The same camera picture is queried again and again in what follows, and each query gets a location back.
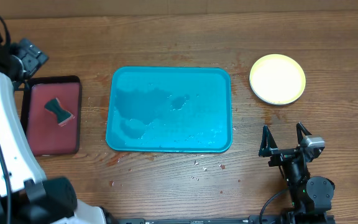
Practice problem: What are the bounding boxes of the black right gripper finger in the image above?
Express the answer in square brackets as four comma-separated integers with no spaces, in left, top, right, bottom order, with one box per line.
[259,124,278,156]
[296,122,311,143]

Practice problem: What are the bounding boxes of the yellow plate with green rim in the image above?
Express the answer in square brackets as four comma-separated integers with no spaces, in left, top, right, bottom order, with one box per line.
[249,54,306,105]

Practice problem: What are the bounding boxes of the green and orange sponge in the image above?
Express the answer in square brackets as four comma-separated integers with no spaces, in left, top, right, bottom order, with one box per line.
[44,98,74,126]

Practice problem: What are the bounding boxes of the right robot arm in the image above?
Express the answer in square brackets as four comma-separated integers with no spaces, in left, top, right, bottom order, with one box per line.
[257,123,335,223]

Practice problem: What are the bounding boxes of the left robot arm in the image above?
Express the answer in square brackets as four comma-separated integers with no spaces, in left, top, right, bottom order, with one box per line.
[0,32,115,223]

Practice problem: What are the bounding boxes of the black tray with red liquid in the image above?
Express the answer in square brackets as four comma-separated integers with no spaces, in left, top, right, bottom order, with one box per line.
[21,75,82,156]

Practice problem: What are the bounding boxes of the teal plastic serving tray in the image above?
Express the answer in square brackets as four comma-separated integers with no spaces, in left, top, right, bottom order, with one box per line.
[105,67,232,153]

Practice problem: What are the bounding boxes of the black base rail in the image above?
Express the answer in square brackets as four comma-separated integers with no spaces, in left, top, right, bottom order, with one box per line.
[101,214,337,224]

